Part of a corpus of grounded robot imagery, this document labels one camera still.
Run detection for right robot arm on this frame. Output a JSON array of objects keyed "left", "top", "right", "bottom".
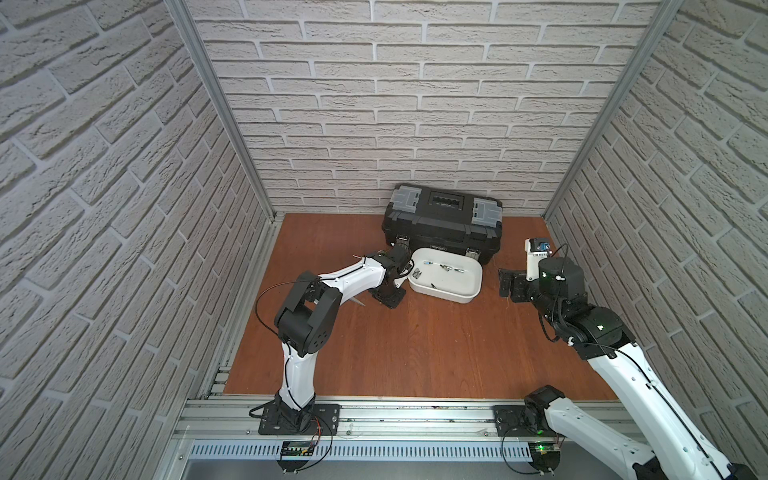
[{"left": 499, "top": 254, "right": 756, "bottom": 479}]

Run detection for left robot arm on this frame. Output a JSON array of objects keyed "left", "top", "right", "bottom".
[{"left": 268, "top": 244, "right": 413, "bottom": 434}]

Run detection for white plastic storage box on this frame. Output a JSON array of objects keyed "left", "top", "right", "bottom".
[{"left": 408, "top": 248, "right": 483, "bottom": 304}]

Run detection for black plastic toolbox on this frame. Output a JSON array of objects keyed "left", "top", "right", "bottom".
[{"left": 382, "top": 183, "right": 503, "bottom": 265}]

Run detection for right controller board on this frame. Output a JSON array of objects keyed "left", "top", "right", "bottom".
[{"left": 528, "top": 443, "right": 561, "bottom": 474}]

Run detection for controller board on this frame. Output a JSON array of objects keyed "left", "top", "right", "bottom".
[
  {"left": 279, "top": 440, "right": 318, "bottom": 462},
  {"left": 528, "top": 443, "right": 561, "bottom": 474}
]

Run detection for left controller board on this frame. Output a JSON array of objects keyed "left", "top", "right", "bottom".
[{"left": 279, "top": 440, "right": 318, "bottom": 462}]

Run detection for blue handled scissors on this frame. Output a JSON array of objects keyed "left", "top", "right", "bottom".
[{"left": 349, "top": 296, "right": 366, "bottom": 307}]

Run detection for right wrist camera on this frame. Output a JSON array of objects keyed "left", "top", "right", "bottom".
[{"left": 525, "top": 237, "right": 552, "bottom": 281}]

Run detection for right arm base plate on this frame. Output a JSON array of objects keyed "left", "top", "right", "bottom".
[{"left": 491, "top": 405, "right": 563, "bottom": 439}]

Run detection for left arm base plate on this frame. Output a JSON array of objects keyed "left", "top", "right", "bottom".
[{"left": 258, "top": 401, "right": 341, "bottom": 436}]

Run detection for aluminium front rail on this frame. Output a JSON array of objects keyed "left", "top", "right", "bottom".
[{"left": 171, "top": 395, "right": 523, "bottom": 441}]

